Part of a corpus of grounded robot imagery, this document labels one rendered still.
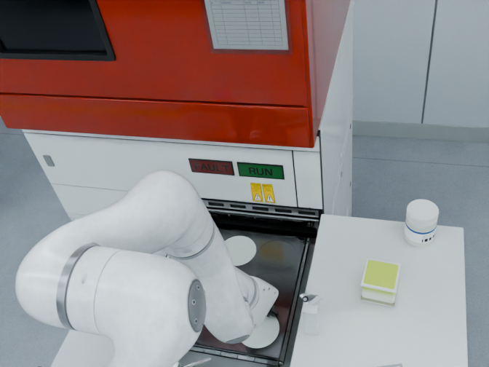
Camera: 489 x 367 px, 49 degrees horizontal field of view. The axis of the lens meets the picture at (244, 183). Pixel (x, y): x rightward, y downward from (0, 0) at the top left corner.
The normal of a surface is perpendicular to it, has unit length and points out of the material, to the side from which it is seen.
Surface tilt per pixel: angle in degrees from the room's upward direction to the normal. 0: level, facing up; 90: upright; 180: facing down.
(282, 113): 90
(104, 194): 90
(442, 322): 0
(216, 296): 58
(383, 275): 0
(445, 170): 0
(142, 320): 45
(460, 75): 90
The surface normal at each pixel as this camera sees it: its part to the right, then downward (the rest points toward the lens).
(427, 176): -0.14, -0.71
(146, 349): -0.21, 0.03
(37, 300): -0.33, 0.26
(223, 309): 0.08, 0.27
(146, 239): 0.38, 0.61
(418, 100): -0.25, 0.70
